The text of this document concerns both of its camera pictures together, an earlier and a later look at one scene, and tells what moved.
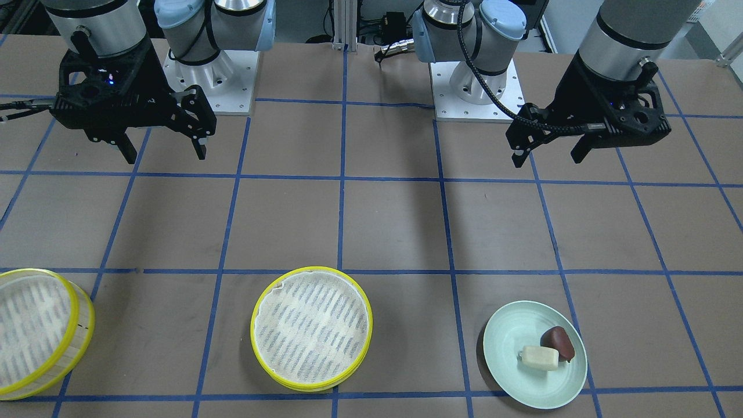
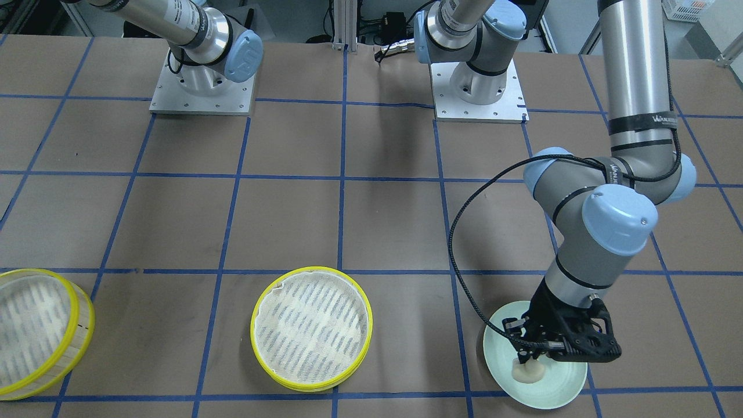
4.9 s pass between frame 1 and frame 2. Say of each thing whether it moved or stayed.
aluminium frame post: stayed
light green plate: stayed
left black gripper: moved
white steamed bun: moved
